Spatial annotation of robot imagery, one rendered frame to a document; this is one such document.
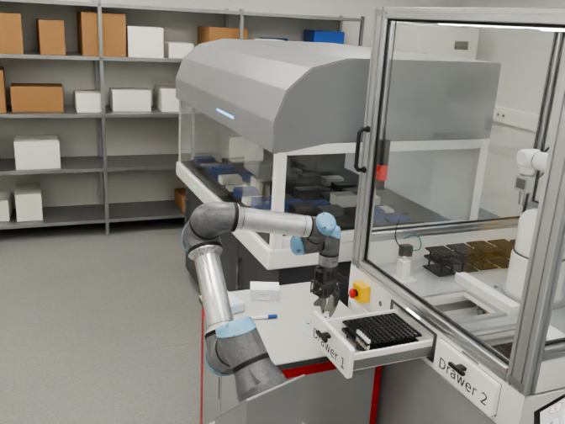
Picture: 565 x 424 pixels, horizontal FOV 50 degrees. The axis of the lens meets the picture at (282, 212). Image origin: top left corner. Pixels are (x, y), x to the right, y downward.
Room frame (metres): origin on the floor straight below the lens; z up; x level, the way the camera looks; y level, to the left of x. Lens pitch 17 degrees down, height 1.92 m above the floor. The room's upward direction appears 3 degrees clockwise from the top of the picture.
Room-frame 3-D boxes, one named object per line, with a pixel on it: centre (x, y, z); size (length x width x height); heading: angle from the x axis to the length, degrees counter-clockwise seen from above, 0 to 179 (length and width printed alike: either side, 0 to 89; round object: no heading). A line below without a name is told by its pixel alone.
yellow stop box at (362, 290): (2.29, -0.34, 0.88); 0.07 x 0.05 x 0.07; 24
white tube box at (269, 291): (2.45, 0.06, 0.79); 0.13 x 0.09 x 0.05; 94
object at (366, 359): (1.95, -0.38, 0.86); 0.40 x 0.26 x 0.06; 114
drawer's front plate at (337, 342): (1.87, -0.19, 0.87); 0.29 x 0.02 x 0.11; 24
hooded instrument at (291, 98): (3.72, -0.12, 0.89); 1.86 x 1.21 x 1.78; 24
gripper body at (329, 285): (2.12, -0.18, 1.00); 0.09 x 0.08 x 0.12; 132
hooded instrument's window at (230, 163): (3.70, -0.11, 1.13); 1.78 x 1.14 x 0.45; 24
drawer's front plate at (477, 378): (1.71, -0.61, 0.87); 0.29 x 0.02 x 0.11; 24
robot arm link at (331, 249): (2.12, -0.18, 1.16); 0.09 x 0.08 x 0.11; 119
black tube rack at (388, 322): (1.95, -0.38, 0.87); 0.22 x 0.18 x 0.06; 114
